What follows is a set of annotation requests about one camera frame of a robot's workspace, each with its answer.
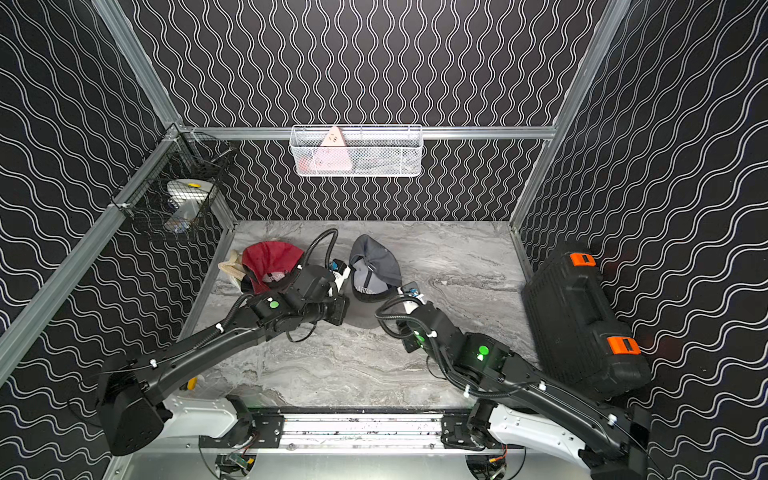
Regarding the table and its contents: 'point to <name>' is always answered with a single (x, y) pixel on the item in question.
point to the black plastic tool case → (582, 338)
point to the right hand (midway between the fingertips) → (406, 311)
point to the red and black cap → (266, 264)
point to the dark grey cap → (375, 272)
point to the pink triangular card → (332, 154)
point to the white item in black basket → (188, 195)
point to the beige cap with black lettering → (234, 266)
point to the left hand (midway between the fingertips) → (350, 299)
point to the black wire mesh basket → (144, 196)
